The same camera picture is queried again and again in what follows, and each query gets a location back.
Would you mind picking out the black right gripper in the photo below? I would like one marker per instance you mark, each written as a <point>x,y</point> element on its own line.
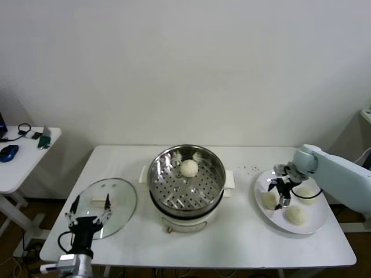
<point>285,188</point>

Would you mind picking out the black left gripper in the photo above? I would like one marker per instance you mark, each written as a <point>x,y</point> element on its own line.
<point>83,234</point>

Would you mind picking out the white steamed baozi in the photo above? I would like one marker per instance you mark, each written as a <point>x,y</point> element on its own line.
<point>268,201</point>
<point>189,168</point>
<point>307,196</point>
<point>296,215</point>

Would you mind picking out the round glass lid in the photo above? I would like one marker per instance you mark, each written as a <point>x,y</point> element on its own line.
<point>124,197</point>

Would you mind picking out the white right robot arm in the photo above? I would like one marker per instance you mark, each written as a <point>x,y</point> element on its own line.
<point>342,173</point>

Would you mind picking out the stainless steel steamer basket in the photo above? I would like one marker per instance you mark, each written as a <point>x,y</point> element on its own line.
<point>203,188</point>

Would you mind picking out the white round plate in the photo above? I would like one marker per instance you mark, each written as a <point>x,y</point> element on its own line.
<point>319,214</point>

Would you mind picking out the white side table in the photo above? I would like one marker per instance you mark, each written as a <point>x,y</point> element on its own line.
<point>26,162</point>

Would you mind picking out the small black device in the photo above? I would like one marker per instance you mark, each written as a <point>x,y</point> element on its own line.
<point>36,135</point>

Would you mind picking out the cream electric cooker base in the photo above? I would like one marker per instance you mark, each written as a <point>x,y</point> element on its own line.
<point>185,223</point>

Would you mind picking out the small white adapter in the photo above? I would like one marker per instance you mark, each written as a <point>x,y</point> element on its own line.
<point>28,134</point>

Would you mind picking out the blue computer mouse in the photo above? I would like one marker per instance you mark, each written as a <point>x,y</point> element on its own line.
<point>8,153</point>

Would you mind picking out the dark laptop screen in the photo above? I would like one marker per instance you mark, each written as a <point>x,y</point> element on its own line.
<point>2,124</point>

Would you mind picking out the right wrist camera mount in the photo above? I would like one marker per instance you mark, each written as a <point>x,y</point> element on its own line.
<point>282,169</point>

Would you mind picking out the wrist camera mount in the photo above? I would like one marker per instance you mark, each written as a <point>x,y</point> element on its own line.
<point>282,169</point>
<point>47,267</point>

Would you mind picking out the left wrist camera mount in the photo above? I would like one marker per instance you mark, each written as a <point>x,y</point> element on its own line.
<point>47,267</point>

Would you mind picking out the white furniture base frame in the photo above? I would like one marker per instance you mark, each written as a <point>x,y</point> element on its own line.
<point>345,227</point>

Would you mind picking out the white wall shelf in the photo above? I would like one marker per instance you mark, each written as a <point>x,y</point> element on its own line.
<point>366,114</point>

